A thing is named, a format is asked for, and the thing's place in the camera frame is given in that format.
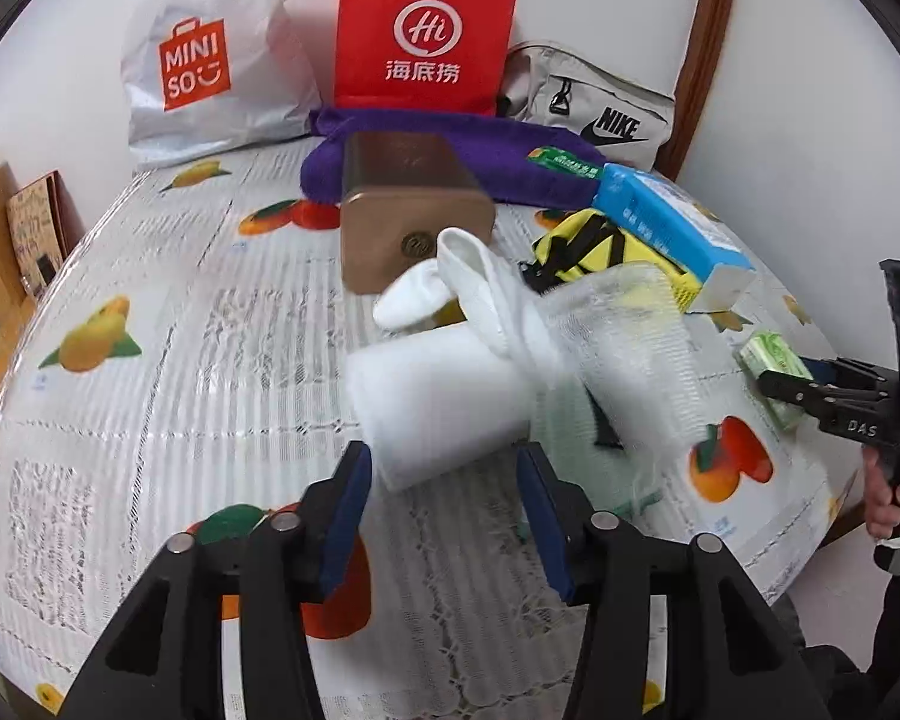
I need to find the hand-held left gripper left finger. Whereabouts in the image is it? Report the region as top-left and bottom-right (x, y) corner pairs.
(56, 441), (376, 720)

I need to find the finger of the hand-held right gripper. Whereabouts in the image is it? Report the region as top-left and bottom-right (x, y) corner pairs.
(757, 373), (842, 429)
(799, 357), (898, 392)

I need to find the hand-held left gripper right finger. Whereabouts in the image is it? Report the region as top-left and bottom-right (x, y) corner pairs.
(516, 441), (833, 720)

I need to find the small green tissue packet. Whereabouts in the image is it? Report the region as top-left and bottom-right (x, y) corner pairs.
(736, 330), (815, 432)

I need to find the clear plastic bag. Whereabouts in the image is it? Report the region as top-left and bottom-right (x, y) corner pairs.
(521, 262), (710, 541)

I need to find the blue tissue pack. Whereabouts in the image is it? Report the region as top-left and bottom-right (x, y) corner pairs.
(592, 163), (758, 314)

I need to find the white sock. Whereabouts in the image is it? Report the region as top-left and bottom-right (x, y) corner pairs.
(373, 227), (571, 391)

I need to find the yellow black cloth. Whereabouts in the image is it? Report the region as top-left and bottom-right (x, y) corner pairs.
(521, 210), (702, 308)

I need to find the person's right hand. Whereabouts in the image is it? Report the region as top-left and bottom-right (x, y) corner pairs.
(861, 447), (900, 539)

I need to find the fruit print tablecloth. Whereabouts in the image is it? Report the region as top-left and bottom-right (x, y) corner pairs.
(0, 142), (863, 720)

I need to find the person's dark clothing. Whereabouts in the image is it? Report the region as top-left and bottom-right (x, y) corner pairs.
(784, 465), (900, 720)

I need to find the green flat packet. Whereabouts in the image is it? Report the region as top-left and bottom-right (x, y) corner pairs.
(526, 146), (607, 179)

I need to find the bronze metal box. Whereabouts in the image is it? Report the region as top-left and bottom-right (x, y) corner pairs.
(340, 131), (496, 293)

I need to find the grey waist bag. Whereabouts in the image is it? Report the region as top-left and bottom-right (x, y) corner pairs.
(499, 43), (678, 173)

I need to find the purple towel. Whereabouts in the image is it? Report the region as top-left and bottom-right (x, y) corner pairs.
(300, 106), (608, 211)

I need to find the white plastic shopping bag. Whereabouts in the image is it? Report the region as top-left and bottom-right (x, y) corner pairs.
(120, 0), (323, 170)

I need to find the brown cardboard box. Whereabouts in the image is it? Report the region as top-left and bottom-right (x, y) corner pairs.
(7, 172), (72, 297)

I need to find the wooden bed frame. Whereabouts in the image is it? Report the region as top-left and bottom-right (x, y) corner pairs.
(656, 0), (743, 181)

